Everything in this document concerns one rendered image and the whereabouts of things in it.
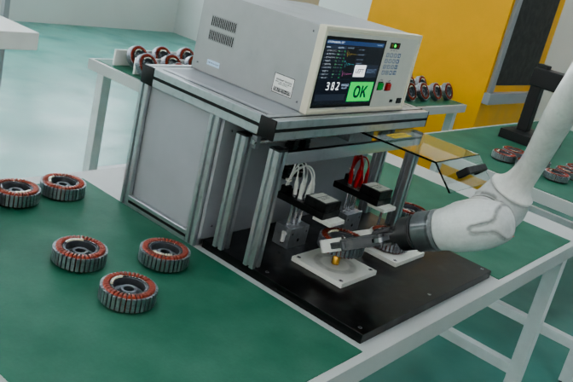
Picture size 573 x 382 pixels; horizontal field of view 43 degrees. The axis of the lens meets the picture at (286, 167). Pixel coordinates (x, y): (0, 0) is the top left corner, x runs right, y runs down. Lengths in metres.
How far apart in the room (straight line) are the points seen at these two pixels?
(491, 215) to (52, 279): 0.87
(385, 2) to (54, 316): 4.63
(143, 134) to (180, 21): 8.04
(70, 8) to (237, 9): 7.17
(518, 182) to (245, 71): 0.68
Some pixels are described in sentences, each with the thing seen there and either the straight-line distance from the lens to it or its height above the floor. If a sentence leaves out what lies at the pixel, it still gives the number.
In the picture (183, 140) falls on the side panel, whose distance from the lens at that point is 1.73.
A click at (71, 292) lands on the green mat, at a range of 1.47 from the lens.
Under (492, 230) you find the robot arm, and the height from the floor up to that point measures 1.03.
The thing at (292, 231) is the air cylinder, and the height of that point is 0.82.
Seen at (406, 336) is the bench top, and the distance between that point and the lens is 1.60.
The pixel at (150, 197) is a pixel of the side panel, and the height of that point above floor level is 0.80.
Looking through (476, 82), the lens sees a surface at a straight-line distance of 5.32.
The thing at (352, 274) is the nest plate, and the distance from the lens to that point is 1.72.
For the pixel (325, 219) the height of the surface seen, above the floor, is 0.88.
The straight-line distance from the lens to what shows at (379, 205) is 1.91.
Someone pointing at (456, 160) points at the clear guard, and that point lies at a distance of 1.84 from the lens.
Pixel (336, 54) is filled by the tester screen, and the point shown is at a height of 1.26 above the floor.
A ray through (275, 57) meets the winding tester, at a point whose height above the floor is 1.21.
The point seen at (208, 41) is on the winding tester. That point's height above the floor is 1.19.
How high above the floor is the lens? 1.47
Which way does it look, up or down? 17 degrees down
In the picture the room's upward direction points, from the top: 14 degrees clockwise
